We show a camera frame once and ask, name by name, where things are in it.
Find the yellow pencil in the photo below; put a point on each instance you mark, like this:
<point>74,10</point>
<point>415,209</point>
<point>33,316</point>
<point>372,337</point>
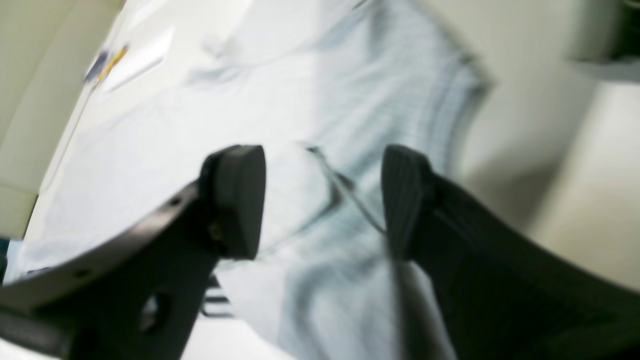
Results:
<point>112,63</point>

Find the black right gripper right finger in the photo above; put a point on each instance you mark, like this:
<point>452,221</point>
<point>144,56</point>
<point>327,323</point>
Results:
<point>502,296</point>

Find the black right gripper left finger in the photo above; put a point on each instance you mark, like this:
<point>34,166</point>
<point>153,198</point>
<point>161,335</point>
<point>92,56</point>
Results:
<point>137,296</point>

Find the grey T-shirt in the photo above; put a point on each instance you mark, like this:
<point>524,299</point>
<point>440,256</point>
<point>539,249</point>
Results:
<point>324,86</point>

